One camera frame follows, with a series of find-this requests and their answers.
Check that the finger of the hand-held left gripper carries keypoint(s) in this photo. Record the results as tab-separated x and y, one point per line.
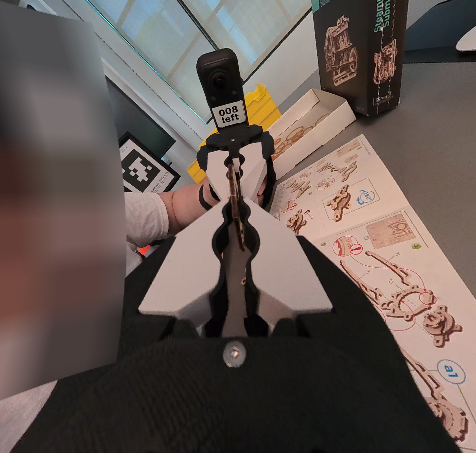
215	170
254	163

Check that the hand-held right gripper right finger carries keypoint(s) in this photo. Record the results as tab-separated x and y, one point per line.
286	267

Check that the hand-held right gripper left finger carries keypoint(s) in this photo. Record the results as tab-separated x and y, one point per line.
182	267

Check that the illustrated instruction booklet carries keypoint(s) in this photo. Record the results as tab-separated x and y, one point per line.
386	222

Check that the black model kit box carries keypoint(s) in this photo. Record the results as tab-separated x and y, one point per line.
357	70

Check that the person's left hand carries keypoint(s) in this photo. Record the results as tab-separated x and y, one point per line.
261	192

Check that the pile of wooden rings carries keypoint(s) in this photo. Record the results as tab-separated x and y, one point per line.
293	137

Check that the yellow storage bin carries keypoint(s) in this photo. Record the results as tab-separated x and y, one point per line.
264	111

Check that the black white marker sign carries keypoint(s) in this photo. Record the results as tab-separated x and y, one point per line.
143	170

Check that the dark flat panel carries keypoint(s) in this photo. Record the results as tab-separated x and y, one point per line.
141	122

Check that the white cardboard tray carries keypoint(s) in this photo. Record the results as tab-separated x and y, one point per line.
336	120

